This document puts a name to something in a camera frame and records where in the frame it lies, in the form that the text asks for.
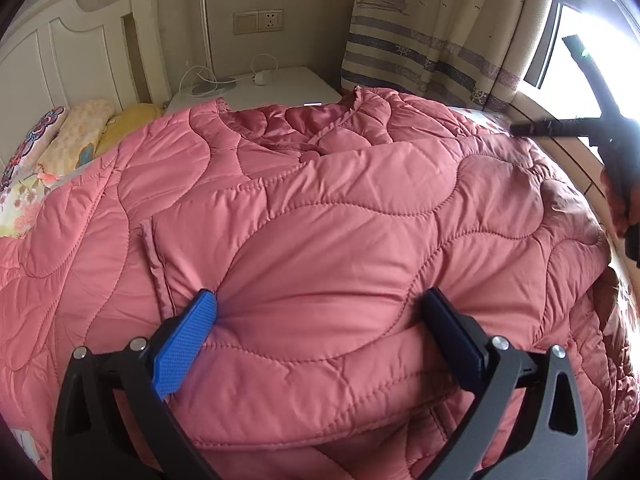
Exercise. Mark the pink quilted jacket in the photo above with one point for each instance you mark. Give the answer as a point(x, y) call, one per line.
point(320, 210)

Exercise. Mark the white desk lamp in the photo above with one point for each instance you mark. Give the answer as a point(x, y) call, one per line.
point(203, 35)

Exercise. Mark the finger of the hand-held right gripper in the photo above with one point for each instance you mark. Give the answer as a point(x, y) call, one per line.
point(550, 127)
point(592, 72)

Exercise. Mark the beige wall socket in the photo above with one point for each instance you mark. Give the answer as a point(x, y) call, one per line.
point(270, 20)

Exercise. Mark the yellow pillow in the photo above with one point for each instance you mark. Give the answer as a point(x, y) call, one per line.
point(122, 125)

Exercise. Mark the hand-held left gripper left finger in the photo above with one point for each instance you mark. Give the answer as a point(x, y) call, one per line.
point(187, 342)

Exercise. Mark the pale peach pillow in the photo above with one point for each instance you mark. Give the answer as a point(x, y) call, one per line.
point(70, 135)

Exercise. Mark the person's right hand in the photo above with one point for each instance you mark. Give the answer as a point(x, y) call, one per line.
point(617, 195)

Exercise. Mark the floral bedsheet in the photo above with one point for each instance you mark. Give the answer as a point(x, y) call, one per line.
point(20, 210)

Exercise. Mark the beige wall switch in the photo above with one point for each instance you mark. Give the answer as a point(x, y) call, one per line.
point(246, 23)

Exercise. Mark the dark framed window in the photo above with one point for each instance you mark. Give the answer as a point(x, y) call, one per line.
point(544, 45)

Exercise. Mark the striped boat print curtain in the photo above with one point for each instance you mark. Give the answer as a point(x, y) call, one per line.
point(425, 35)

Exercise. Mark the white wooden headboard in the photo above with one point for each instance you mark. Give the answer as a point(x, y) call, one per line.
point(75, 60)

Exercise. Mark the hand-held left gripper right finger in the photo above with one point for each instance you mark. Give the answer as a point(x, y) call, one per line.
point(462, 345)

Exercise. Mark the white nightstand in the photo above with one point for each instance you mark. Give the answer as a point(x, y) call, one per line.
point(290, 87)

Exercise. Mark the floral patterned pillow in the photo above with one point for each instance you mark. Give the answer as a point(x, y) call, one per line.
point(30, 150)

